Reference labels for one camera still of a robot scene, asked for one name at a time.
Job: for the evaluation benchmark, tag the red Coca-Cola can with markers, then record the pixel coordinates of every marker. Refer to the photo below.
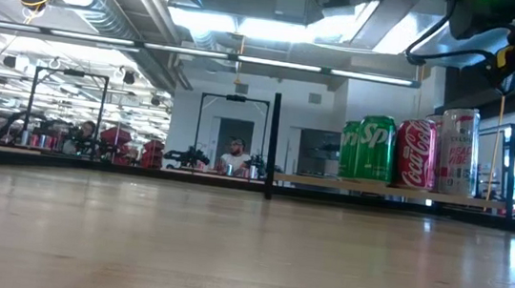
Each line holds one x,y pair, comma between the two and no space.
417,156

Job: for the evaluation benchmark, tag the green Sprite can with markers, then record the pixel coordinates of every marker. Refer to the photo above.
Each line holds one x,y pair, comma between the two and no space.
375,151
347,153

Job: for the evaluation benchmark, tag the black background robot arm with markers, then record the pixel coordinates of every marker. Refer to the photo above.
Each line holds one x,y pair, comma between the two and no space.
186,156

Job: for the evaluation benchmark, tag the grey ceiling air unit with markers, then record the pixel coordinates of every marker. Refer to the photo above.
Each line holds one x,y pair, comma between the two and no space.
291,1

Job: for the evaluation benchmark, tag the long ceiling light bar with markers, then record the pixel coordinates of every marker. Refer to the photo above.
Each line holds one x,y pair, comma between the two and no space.
275,63

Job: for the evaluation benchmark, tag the person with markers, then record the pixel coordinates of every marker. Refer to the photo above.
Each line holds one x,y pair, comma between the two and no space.
236,158
86,128

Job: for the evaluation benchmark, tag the red box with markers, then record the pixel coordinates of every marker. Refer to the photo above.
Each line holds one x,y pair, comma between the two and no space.
153,152
115,137

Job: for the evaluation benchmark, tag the black robot station frame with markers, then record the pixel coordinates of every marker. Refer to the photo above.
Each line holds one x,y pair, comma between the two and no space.
71,72
236,97

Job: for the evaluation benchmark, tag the black aluminium rig frame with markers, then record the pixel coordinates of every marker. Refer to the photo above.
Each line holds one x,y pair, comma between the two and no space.
21,160

